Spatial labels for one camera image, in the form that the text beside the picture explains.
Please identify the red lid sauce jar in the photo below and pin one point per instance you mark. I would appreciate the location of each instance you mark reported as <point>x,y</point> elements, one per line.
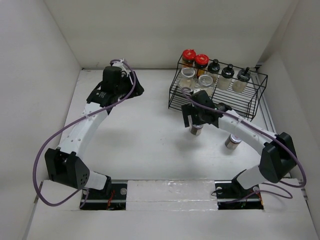
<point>188,58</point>
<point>200,63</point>

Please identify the clear glass jar front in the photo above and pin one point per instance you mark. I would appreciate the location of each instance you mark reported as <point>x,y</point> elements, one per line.
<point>205,83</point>

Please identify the black wire rack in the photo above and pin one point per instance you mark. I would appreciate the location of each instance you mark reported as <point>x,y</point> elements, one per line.
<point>245,103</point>

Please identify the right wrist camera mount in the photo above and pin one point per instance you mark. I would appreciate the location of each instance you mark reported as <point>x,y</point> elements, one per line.
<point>194,91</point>

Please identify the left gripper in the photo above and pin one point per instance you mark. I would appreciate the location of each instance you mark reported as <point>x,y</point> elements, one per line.
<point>137,89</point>

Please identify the black cap spice grinder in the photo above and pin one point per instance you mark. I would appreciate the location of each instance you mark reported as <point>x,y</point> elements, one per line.
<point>243,77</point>
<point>225,79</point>
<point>213,70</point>

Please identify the white lid spice jar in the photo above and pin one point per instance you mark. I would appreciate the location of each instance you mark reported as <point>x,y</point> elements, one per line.
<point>196,129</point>
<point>232,142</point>

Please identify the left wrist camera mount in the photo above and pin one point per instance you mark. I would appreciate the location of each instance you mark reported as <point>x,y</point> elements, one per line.
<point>121,63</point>

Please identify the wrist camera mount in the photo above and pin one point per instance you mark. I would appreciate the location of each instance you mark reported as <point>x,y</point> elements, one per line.
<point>121,63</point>
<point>194,91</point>

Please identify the clear glass jar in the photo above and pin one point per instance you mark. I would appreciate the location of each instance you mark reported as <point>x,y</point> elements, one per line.
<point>186,79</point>
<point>205,83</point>

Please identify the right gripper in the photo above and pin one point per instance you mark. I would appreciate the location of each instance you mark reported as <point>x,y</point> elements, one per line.
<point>189,109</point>

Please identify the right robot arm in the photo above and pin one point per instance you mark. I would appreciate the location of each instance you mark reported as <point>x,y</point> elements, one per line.
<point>277,151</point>

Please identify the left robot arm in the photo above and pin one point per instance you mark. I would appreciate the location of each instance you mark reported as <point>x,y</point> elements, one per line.
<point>65,163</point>

